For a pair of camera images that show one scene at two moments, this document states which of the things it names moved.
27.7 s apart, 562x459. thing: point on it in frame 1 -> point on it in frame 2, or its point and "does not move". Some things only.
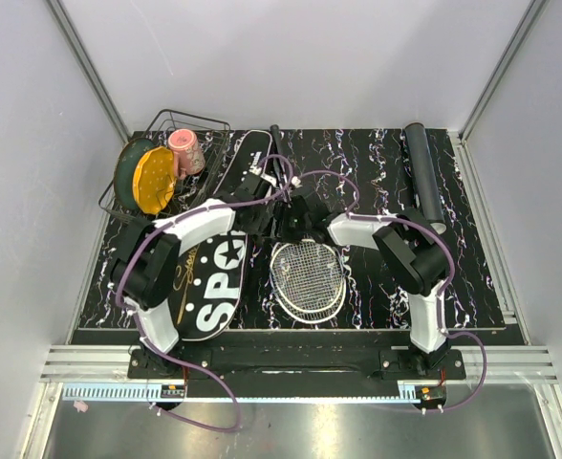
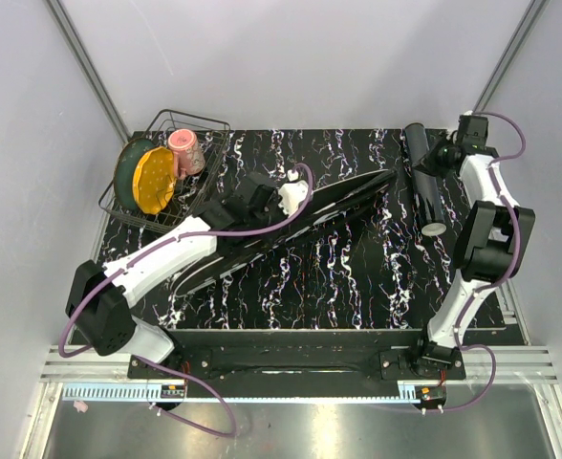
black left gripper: (254, 229) does not move
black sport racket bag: (209, 275) -> (331, 201)
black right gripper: (287, 209) -> (426, 163)
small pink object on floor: (80, 405) does not move
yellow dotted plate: (154, 180) does not move
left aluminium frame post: (89, 69) does not move
